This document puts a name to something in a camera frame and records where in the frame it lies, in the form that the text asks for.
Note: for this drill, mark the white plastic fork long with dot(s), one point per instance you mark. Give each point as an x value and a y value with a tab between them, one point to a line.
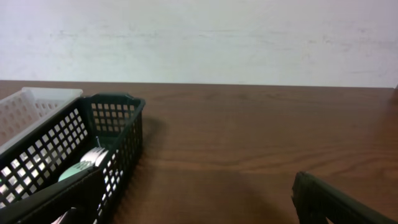
92	154

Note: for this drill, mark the white plastic spoon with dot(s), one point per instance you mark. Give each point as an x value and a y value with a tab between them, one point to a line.
100	158

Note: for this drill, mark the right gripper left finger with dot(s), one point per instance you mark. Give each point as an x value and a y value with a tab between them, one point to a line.
82	191

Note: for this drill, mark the black plastic mesh basket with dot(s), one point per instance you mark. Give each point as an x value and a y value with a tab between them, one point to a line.
111	121

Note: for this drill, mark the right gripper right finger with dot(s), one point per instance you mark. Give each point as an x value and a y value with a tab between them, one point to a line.
316	201

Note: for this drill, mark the pale green plastic fork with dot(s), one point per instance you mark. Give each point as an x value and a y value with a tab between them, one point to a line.
74	169

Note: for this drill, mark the clear plastic mesh basket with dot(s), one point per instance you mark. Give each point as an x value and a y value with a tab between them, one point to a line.
28	108

